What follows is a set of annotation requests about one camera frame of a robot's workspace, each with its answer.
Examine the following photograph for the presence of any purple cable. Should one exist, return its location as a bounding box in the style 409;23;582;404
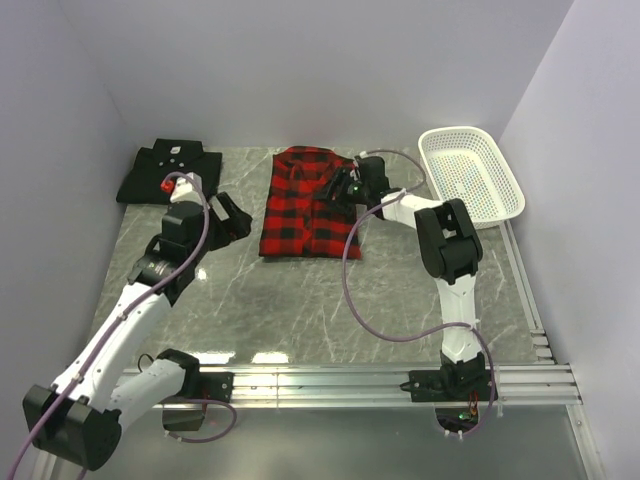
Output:
4;171;237;480
341;148;500;438

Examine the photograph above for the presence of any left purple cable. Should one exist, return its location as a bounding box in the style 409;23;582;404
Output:
4;171;237;480

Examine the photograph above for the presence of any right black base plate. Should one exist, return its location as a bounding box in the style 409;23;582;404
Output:
399;370;498;403

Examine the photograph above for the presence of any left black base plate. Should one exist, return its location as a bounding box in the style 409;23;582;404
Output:
167;371;234;403

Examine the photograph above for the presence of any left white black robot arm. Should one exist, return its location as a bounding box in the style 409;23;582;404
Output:
22;192;252;471

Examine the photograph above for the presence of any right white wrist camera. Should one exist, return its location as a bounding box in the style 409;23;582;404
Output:
352;151;369;184

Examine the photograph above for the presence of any white plastic mesh basket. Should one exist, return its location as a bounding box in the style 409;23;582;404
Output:
418;126;525;229

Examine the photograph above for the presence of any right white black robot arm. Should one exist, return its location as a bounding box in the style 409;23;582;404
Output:
314;154;487;400

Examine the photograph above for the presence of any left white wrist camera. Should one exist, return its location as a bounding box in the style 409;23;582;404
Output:
160;172;202;205

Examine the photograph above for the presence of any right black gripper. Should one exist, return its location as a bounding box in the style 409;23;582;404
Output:
311;166;370;218

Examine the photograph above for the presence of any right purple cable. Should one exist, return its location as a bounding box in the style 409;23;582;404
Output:
341;148;500;438

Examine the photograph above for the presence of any folded black button shirt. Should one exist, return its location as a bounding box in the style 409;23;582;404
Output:
116;138;223;205

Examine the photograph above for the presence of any red black plaid shirt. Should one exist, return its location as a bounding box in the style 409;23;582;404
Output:
259;146;362;260

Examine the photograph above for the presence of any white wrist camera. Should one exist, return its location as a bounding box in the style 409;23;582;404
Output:
352;151;369;184
160;172;202;205

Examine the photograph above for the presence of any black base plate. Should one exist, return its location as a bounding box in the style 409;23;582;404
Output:
399;370;498;403
167;371;234;403

